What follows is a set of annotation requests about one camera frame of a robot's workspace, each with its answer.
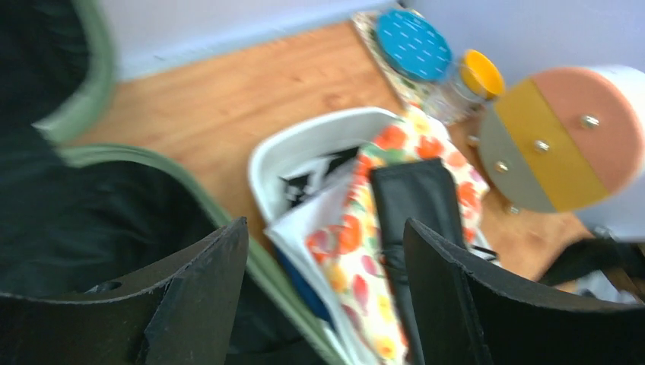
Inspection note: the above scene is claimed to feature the blue dotted plate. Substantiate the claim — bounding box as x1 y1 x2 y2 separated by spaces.
375 8 453 82

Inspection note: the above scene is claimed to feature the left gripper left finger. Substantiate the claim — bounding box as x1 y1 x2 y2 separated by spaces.
1 217 249 364

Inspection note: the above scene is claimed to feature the black white striped shirt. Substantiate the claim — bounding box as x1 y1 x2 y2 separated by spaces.
279 146 359 208

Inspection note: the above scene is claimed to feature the dark blue garment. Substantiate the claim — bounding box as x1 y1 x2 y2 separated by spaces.
275 248 335 329

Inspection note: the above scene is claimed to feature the green hard-shell suitcase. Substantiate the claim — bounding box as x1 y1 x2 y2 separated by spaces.
1 1 342 364

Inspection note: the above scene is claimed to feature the cream cylindrical container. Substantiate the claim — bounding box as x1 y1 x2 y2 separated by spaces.
477 64 645 243

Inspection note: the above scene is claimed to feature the clear drinking glass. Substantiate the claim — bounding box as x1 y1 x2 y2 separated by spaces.
422 75 487 126

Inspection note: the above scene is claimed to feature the floral orange print cloth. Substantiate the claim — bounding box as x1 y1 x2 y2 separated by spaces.
306 105 489 364

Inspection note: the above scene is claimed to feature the floral placemat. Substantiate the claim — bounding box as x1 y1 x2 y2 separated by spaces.
352 8 454 104

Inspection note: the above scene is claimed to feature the black pouch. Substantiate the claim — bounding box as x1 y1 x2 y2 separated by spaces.
370 159 465 364

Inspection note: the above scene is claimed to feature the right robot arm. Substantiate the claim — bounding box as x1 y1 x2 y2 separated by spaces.
539 237 644 304

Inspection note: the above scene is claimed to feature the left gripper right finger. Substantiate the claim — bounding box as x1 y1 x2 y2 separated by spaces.
403 219 644 364

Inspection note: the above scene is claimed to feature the white plastic tub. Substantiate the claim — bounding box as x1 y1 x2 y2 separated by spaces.
247 106 398 224

